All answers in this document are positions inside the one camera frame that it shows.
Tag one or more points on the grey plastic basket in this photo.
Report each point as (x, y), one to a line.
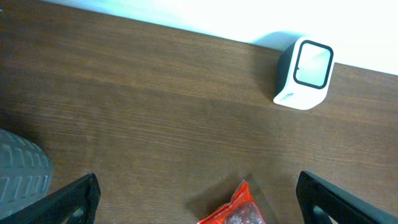
(26, 173)

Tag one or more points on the white barcode scanner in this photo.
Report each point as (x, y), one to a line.
(303, 74)

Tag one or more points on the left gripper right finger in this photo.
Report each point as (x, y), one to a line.
(323, 202)

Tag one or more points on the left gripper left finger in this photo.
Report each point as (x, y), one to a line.
(76, 202)

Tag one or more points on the red Hacks candy bag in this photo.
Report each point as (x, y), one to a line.
(242, 209)

